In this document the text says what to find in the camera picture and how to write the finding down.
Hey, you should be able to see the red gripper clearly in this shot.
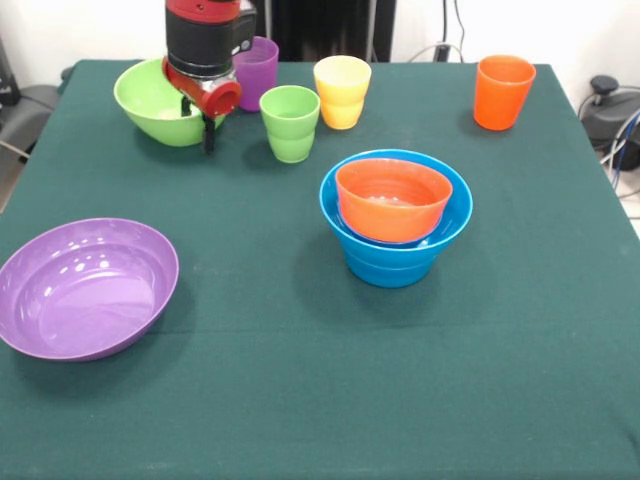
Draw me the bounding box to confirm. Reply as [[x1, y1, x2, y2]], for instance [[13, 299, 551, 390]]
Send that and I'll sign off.
[[160, 57, 243, 156]]

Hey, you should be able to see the purple cup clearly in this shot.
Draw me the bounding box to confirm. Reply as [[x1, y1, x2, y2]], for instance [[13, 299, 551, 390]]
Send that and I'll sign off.
[[232, 35, 280, 113]]

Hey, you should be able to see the black floor stand base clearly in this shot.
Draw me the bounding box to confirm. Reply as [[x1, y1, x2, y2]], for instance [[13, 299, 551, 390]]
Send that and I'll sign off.
[[0, 39, 64, 151], [578, 74, 640, 151]]

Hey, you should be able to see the large purple bowl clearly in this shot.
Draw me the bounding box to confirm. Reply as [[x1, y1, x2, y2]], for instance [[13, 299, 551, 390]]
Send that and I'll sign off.
[[0, 217, 180, 362]]

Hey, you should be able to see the dark green tablecloth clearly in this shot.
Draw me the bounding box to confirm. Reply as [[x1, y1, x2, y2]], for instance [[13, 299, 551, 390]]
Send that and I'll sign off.
[[0, 58, 640, 480]]

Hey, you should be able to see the yellow cup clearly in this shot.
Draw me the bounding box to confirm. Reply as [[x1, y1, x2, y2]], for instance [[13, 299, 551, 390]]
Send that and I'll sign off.
[[313, 55, 373, 131]]

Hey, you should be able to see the orange cup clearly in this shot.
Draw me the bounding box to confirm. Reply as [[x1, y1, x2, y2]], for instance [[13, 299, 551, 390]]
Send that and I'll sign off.
[[473, 54, 537, 132]]

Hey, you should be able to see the small light blue bowl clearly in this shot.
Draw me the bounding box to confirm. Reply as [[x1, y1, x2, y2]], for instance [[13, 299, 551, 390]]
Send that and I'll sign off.
[[343, 244, 435, 289]]

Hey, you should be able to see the large green bowl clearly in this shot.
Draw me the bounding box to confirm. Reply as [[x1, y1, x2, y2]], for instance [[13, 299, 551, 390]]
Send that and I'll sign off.
[[113, 58, 227, 148]]

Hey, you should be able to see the green cup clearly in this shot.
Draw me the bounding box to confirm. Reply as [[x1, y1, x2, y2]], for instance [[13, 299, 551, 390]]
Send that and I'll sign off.
[[258, 84, 321, 164]]

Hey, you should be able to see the dark blue ribbed bowl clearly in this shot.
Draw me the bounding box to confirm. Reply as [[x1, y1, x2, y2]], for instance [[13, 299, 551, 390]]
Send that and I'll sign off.
[[338, 199, 441, 247]]

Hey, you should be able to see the large light blue bowl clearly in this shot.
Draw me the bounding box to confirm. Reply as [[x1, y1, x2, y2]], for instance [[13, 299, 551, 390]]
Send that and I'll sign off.
[[318, 148, 474, 264]]

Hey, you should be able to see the orange bowl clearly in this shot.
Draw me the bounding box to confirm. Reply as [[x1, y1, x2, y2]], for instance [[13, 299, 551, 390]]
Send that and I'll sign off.
[[334, 158, 454, 244]]

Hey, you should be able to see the black pedestal column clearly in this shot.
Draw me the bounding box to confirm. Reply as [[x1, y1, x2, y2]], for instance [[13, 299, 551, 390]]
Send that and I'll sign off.
[[254, 0, 396, 63]]

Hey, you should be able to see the tangle of floor cables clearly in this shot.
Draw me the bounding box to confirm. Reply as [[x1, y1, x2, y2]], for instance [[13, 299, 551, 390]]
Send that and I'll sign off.
[[599, 112, 640, 221]]

